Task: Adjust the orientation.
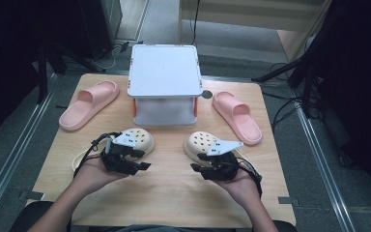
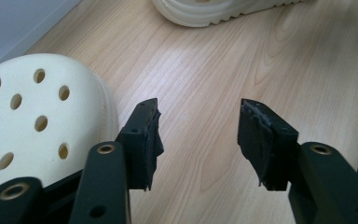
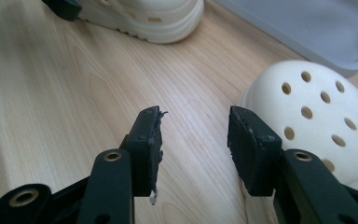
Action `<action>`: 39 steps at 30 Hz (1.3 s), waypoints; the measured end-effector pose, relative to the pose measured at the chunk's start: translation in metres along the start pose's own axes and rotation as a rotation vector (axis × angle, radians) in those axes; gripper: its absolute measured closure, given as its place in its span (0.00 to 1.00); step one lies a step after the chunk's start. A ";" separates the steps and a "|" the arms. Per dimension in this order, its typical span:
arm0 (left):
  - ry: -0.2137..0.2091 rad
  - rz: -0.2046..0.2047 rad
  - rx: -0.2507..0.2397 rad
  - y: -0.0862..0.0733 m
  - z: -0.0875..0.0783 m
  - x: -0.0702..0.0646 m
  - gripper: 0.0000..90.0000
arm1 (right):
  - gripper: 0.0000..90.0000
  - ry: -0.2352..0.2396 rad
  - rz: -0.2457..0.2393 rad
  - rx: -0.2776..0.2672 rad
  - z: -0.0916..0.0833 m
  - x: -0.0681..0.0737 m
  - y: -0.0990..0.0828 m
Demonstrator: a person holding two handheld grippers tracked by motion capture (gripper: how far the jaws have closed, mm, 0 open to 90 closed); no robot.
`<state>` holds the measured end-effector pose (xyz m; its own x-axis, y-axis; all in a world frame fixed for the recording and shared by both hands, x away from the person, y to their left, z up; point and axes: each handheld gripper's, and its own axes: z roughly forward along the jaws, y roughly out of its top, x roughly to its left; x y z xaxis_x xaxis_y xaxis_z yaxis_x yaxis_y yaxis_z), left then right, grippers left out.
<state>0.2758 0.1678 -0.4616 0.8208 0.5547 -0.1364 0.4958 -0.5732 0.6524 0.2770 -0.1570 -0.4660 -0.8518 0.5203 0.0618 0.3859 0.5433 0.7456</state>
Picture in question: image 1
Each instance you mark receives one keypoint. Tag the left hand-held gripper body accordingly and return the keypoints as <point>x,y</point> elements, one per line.
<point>119,159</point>

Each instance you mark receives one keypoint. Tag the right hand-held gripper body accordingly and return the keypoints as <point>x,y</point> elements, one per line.
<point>222,167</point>

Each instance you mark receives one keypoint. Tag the beige clog slipper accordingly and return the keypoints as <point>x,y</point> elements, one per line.
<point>143,140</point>
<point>199,143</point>

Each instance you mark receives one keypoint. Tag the pink slipper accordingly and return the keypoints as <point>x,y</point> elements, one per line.
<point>238,117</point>
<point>87,104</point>

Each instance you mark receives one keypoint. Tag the white shoe rack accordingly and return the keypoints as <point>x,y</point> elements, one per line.
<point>164,69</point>

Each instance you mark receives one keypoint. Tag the person's left hand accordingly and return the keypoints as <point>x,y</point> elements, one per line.
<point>93,175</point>

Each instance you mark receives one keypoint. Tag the person's right hand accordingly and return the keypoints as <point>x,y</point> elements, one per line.
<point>243,190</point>

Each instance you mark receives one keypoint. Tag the dark round sticker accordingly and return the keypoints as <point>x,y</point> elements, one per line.
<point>207,94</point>

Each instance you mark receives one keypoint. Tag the dark tape piece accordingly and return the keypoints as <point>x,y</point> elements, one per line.
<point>286,200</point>
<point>32,195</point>

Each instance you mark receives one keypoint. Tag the black plug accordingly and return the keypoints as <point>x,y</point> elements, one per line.
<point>124,46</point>

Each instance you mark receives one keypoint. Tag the black metal stand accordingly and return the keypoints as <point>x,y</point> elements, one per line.
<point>42,74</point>
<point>283,69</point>

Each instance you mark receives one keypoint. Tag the black cabinet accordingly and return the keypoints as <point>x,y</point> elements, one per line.
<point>99,25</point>

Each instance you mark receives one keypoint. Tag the light wooden furniture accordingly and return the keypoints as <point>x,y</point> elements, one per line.
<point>254,16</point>

